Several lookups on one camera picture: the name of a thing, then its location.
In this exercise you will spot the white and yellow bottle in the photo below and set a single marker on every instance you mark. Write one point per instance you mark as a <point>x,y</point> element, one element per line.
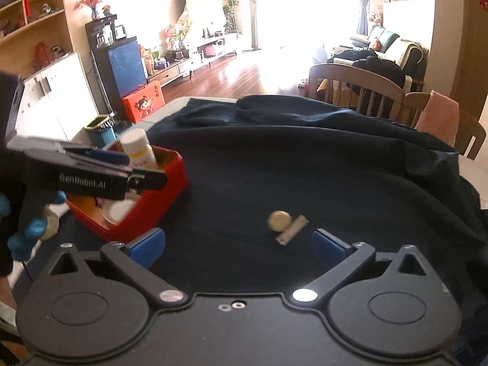
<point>139,148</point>

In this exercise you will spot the dark green sofa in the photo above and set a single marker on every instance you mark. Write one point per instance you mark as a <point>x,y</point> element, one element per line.
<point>385,40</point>

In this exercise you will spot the teal pen holder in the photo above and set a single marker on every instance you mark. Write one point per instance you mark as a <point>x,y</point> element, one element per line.
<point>100,135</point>

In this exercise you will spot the person's left forearm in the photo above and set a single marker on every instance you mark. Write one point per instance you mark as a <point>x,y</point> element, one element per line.
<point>7,293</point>

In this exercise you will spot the potted green plant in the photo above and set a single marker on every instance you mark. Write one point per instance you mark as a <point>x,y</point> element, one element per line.
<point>230,3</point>

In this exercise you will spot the black clothes pile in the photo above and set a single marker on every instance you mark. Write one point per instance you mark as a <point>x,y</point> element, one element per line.
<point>366,63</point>

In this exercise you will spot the brown wooden door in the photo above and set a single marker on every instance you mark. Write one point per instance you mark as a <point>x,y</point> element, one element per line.
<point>465,45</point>

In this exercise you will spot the plush doll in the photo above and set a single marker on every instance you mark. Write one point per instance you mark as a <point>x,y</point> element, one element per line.
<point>375,17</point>

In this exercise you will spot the small silver metal bar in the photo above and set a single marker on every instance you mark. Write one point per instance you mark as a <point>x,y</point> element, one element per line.
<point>293,230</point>

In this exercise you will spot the wooden bookshelf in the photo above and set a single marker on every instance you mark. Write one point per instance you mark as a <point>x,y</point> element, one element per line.
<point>64,26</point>

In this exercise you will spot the blue and black cabinet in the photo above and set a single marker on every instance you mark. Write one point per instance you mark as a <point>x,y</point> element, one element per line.
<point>122,61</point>

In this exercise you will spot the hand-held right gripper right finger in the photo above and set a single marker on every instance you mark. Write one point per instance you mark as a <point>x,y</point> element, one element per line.
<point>328,246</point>

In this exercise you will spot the vase with red flowers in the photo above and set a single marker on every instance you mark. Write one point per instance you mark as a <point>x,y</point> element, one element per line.
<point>89,2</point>

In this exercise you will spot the beige round ball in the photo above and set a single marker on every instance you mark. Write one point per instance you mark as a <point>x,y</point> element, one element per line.
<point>279,220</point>

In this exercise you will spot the person's left hand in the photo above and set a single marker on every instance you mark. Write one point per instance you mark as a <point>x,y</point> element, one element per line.
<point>36,228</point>

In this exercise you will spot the wooden slatted chair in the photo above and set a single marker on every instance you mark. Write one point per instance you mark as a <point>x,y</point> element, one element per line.
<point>343,72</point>

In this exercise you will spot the grey curtain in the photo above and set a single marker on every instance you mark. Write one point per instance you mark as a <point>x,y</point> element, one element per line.
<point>364,0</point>
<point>252,7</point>

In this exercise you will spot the white cabinet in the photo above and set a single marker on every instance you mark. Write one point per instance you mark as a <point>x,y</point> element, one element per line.
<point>61,95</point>

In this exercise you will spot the orange plastic bin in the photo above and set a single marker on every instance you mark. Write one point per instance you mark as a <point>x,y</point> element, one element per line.
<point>160,206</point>

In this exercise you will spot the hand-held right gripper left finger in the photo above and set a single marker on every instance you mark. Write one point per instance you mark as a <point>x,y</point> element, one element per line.
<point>146,246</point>

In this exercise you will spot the white round lid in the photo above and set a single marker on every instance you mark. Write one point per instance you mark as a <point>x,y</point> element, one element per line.
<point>118,211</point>

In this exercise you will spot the pink towel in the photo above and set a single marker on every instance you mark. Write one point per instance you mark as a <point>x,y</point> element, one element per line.
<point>438,118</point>

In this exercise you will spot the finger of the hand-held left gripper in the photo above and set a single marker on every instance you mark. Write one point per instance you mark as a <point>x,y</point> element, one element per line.
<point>106,156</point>
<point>148,181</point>

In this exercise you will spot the white low console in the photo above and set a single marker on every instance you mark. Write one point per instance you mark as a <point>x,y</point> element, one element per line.
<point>190,66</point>

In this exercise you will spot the black countertop appliance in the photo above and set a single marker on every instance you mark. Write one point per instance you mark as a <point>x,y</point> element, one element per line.
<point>105,30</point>

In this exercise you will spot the orange gift box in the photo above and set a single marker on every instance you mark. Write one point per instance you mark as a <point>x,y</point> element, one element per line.
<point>143,103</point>

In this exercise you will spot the dark blue cloth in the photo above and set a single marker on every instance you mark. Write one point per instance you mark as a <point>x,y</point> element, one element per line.
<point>305,167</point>

